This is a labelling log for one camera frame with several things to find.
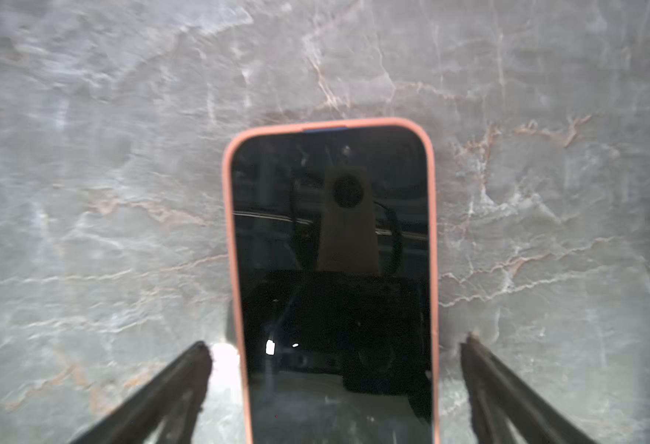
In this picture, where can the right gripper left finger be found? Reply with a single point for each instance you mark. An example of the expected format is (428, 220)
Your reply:
(168, 404)

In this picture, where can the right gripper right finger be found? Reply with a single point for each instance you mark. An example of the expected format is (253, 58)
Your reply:
(502, 404)

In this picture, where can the black phone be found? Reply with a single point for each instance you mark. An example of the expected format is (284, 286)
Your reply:
(330, 305)

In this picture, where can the pink phone case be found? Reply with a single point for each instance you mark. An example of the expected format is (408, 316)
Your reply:
(227, 250)

